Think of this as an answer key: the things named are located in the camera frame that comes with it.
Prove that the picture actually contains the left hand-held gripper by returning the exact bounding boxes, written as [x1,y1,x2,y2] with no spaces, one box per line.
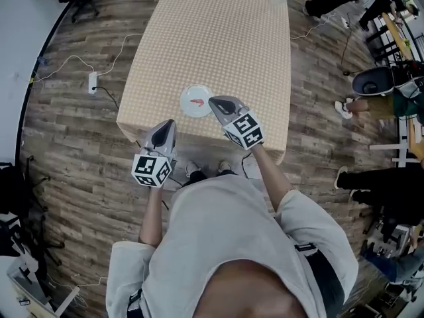
[132,119,178,189]

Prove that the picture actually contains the black shoulder strap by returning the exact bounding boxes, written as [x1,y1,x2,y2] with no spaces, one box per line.
[293,242,346,318]

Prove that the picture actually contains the person's left forearm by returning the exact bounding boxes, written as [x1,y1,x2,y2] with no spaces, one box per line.
[138,185,166,248]

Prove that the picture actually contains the wooden table with black frame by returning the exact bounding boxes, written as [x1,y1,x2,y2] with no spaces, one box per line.
[366,11,424,62]

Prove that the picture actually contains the long white cable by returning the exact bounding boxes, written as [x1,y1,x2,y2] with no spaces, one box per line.
[32,33,144,83]

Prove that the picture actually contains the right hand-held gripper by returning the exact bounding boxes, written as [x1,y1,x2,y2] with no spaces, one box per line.
[208,95,265,151]

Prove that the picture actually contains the person's left white shoe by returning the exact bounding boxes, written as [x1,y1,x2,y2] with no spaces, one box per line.
[185,160,202,178]

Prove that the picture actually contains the person's right forearm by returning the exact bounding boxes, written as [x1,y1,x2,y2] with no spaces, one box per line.
[252,143,293,213]

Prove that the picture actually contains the black folded equipment stand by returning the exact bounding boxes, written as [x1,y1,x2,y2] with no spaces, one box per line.
[0,156,66,280]

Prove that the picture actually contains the person's white shirt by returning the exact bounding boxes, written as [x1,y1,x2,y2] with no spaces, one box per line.
[105,174,360,318]

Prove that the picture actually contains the person's black trousers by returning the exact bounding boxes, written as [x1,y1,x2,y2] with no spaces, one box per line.
[182,170,240,189]

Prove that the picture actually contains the grey round bin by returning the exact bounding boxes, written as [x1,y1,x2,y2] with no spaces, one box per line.
[352,66,397,97]

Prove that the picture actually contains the black power cable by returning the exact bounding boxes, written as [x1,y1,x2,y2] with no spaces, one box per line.
[92,86,120,110]

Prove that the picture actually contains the white power strip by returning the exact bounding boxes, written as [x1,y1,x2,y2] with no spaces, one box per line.
[87,72,99,95]

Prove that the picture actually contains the white framed table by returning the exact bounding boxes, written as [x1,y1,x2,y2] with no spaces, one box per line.
[368,117,424,168]

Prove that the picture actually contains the beige checkered tablecloth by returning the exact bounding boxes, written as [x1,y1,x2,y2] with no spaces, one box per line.
[116,0,292,166]

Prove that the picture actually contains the white round plate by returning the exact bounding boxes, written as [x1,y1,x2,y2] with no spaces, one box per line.
[180,84,213,119]

